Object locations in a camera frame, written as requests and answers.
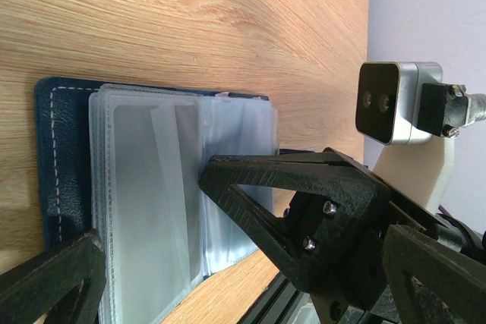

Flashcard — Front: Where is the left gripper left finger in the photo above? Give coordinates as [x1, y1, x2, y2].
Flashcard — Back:
[1, 229, 106, 323]

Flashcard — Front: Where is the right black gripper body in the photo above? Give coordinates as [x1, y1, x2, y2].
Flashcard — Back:
[308, 184, 471, 323]

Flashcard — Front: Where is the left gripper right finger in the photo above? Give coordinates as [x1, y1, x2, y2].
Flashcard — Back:
[383, 225, 485, 323]

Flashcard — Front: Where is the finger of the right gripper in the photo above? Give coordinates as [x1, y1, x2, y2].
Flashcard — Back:
[199, 148, 391, 292]

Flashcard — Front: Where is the blue leather card holder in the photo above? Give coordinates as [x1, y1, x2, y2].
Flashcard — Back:
[33, 76, 282, 324]

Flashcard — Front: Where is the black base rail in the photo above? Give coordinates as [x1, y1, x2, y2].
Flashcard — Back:
[238, 273, 320, 324]

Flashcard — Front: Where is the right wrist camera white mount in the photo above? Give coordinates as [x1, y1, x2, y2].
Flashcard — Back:
[355, 61, 485, 212]

